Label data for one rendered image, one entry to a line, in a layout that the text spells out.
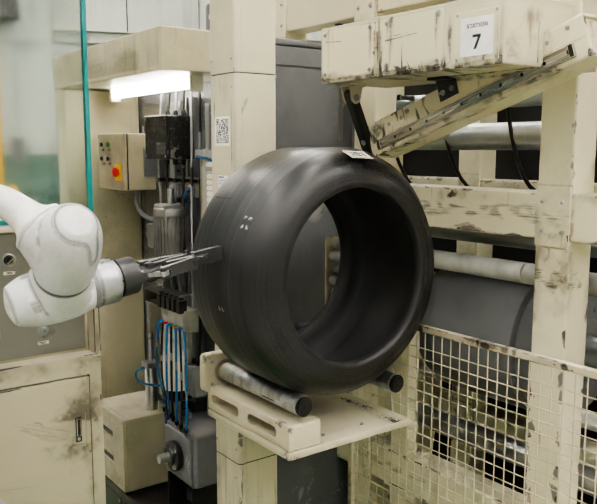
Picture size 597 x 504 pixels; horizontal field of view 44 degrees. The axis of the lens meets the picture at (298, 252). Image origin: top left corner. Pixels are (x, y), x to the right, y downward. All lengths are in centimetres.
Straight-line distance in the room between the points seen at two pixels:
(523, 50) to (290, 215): 60
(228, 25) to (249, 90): 17
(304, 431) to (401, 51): 90
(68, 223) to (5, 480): 107
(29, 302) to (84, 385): 80
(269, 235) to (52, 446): 97
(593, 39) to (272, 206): 75
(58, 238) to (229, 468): 107
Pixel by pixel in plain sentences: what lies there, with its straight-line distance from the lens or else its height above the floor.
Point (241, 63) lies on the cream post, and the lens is 194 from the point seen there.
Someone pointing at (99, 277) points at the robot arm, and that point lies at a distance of 145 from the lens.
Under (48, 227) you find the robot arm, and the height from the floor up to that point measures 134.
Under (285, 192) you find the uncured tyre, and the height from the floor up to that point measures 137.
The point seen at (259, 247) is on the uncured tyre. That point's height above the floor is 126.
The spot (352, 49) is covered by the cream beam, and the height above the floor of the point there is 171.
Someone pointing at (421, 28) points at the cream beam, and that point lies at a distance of 180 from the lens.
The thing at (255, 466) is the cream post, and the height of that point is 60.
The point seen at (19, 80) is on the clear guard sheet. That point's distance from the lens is 208.
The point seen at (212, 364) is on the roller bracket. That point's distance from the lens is 193.
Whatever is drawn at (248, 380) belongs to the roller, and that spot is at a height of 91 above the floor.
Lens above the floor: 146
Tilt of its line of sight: 8 degrees down
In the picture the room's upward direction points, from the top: straight up
